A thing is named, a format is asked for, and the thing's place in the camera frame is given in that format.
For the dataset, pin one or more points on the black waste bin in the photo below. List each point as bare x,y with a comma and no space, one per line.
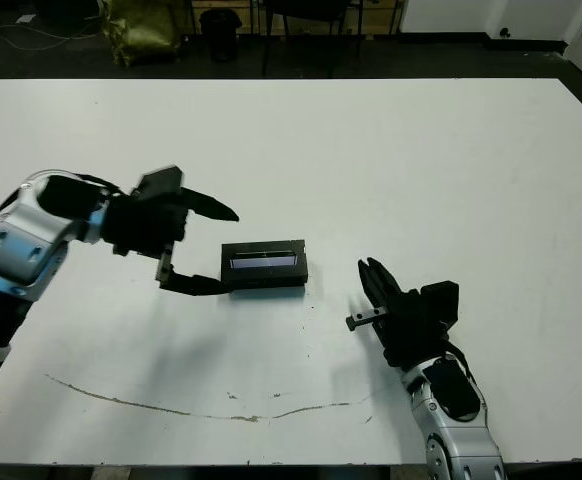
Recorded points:
221,35

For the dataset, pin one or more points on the black right wrist camera housing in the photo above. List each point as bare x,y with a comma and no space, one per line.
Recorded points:
441,302

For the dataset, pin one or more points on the white paper sheet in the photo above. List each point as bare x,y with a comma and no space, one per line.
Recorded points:
26,19

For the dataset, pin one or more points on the black printed box lid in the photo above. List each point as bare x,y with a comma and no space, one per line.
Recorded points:
263,262

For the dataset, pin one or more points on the yellow-green plastic bag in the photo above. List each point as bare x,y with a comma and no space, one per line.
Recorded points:
143,32

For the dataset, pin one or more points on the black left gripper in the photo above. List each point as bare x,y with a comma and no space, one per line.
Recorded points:
141,225

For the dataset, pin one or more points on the black office chair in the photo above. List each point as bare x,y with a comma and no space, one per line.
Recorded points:
311,6

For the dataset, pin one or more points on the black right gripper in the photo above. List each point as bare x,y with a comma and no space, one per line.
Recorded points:
406,330

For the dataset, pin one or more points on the black door stop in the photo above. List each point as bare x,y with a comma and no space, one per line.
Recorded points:
505,33

